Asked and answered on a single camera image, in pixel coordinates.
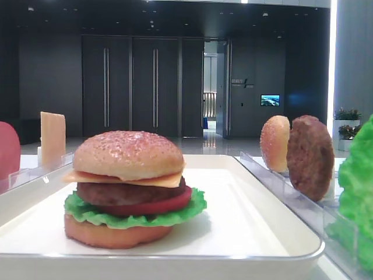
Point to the wall mounted screen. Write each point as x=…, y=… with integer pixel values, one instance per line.
x=272, y=100

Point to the long clear rail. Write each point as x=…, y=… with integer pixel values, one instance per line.
x=337, y=262
x=26, y=175

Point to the bottom bun on tray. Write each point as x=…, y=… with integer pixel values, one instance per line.
x=101, y=236

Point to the left long clear rail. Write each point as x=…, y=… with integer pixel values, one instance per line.
x=26, y=175

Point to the sesame bun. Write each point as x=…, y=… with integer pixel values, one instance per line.
x=274, y=138
x=128, y=155

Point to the standing red tomato slice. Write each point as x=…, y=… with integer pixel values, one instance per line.
x=10, y=150

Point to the right long clear rail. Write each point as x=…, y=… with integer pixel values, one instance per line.
x=337, y=262

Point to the standing brown meat patty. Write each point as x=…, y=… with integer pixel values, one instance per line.
x=310, y=157

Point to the dark double door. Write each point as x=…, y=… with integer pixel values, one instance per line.
x=150, y=84

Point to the green lettuce leaf on burger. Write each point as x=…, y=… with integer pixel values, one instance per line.
x=84, y=212

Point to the standing orange cheese slice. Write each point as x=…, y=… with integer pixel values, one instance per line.
x=53, y=139

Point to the white metal serving tray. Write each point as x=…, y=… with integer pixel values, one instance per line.
x=244, y=233

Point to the brown meat patty on burger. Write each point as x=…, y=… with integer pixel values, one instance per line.
x=110, y=194

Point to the standing green lettuce leaf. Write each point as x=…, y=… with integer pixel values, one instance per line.
x=355, y=198

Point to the white planter with flowers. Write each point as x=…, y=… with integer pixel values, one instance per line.
x=346, y=125

